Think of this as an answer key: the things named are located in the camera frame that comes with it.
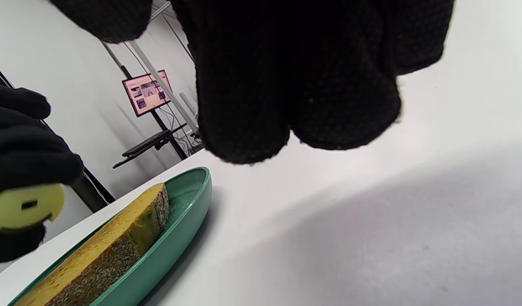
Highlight monitor with pink screen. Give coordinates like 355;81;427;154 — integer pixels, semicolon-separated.
122;70;173;118

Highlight green plate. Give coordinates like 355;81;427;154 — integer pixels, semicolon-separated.
7;167;213;306

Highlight white dispenser with yellow cap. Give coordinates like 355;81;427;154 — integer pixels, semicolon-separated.
0;184;66;241

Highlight person's right hand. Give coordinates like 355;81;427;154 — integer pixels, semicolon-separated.
48;0;455;164

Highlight yellow bread slice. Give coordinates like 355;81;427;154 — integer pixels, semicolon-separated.
14;183;169;306

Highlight silver aluminium frame posts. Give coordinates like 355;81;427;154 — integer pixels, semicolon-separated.
128;0;202;147

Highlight person's left hand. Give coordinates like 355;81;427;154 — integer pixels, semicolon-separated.
0;84;84;265

